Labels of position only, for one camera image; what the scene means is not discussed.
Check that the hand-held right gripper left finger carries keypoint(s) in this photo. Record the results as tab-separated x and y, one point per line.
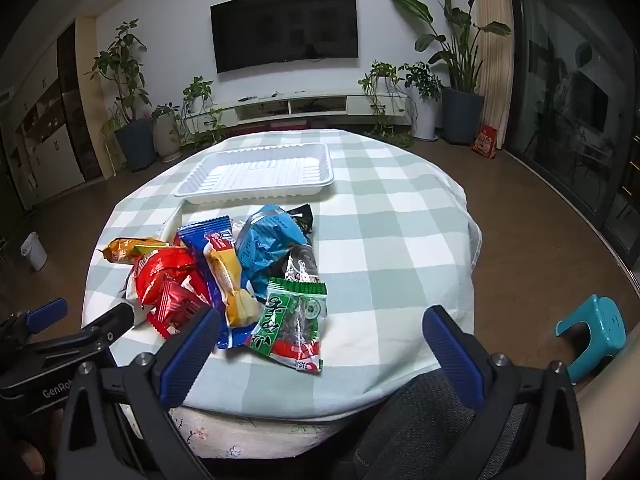
192	350

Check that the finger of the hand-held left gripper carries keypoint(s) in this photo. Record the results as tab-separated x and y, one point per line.
47	314
112	320

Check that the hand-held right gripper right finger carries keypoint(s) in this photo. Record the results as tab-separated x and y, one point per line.
455	355

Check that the white snack packet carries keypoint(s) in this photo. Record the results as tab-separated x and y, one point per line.
131	296

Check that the small red snack packet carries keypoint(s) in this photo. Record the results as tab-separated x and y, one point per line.
175	307

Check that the large red snack bag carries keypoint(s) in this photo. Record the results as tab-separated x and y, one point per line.
162	270

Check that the orange snack packet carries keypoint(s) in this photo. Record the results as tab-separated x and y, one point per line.
125	250

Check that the blue yellow snack bar packet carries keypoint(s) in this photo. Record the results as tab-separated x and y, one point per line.
225	280

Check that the green seed packet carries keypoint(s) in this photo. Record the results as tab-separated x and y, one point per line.
295	315

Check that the black grey seed packet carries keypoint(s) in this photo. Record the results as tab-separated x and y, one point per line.
300	265

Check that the black snack packet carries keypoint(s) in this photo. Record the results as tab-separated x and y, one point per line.
303	220

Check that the white plastic tray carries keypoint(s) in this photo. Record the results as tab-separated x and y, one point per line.
260	175

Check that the person's left hand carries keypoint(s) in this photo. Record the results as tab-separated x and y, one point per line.
32	460

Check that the white waste bin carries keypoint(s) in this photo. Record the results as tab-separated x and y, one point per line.
34	252

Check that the grey mesh chair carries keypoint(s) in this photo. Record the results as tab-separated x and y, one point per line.
425	430

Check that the floral under cloth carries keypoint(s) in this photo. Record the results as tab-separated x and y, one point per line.
225	435

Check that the green white checkered tablecloth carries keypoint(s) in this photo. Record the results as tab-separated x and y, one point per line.
390	240

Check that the teal plastic stool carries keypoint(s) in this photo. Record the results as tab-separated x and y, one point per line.
600	320

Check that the tall tree plant dark pot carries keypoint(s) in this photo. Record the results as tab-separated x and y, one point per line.
135	145

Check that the small plant ribbed white pot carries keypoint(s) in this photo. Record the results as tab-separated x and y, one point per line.
167	135

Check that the red paper bag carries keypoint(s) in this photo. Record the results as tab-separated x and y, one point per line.
485	142

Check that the large leafed plant dark pot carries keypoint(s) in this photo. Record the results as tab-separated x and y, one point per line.
462	115

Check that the bushy plant white pot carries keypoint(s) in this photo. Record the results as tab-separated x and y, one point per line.
425	115

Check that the trailing pothos plant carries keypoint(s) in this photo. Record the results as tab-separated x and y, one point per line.
200	92

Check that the white television console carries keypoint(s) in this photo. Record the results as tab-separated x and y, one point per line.
360	105

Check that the glass sliding door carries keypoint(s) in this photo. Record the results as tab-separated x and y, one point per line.
565	110

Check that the beige curtain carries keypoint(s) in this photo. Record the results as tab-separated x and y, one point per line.
495	85

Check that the pothos plant on stand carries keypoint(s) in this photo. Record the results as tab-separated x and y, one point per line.
382	72

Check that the white wall cabinet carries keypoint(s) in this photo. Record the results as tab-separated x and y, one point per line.
50	145

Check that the wall-mounted black television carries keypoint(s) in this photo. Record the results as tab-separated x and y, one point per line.
285	30

